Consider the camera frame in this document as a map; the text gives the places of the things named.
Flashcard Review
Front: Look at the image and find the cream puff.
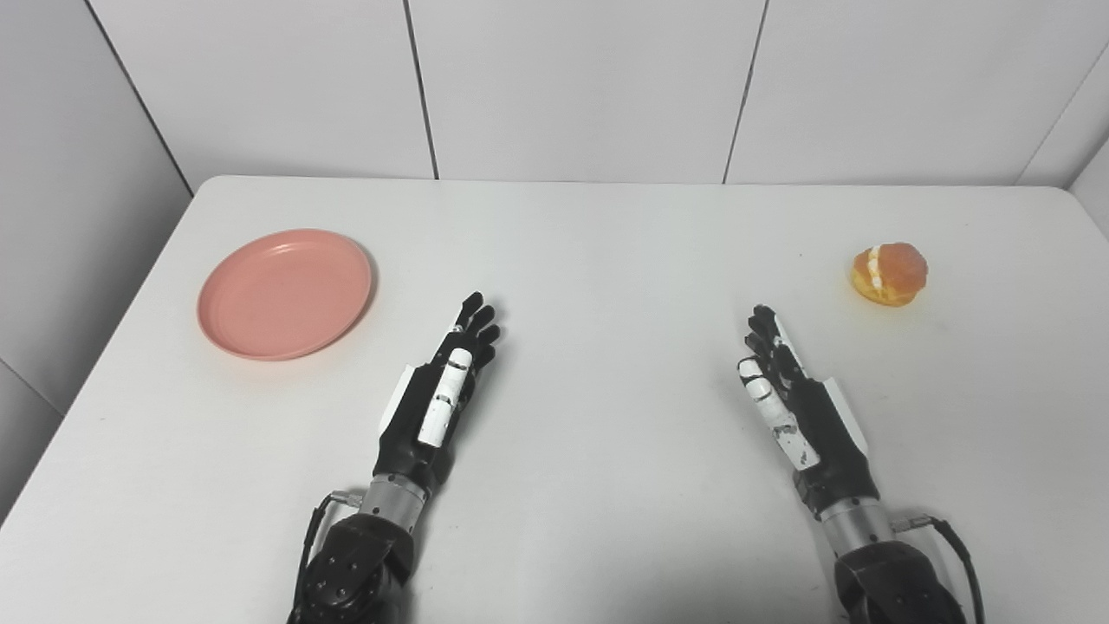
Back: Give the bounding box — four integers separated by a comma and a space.
850, 243, 929, 307

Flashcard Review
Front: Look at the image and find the pink round plate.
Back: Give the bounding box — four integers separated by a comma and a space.
197, 229, 374, 361

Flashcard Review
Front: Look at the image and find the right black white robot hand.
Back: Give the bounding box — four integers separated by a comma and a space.
737, 304, 881, 521

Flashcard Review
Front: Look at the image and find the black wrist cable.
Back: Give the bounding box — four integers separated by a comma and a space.
896, 515, 987, 624
295, 491, 365, 608

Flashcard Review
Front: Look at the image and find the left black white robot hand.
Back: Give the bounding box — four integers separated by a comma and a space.
373, 292, 502, 498

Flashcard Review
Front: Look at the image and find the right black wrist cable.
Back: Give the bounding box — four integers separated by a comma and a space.
896, 515, 987, 624

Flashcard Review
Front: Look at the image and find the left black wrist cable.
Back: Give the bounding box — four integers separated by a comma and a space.
295, 491, 365, 608

